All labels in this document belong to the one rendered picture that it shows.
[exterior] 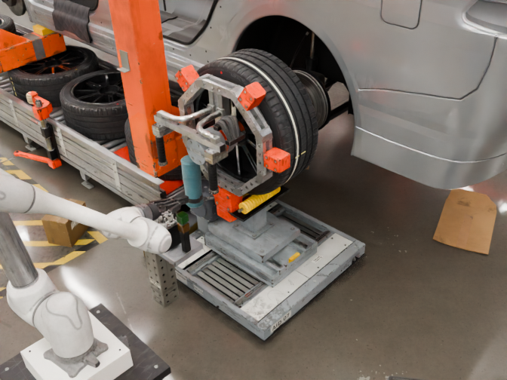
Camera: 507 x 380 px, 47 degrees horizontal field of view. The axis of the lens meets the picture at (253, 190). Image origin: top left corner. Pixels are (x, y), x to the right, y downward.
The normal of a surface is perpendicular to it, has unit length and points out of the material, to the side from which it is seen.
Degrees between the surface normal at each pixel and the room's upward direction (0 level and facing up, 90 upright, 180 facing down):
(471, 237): 2
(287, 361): 0
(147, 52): 90
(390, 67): 90
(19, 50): 90
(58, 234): 90
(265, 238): 0
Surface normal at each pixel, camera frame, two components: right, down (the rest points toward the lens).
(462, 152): -0.29, 0.63
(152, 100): 0.73, 0.37
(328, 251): -0.04, -0.82
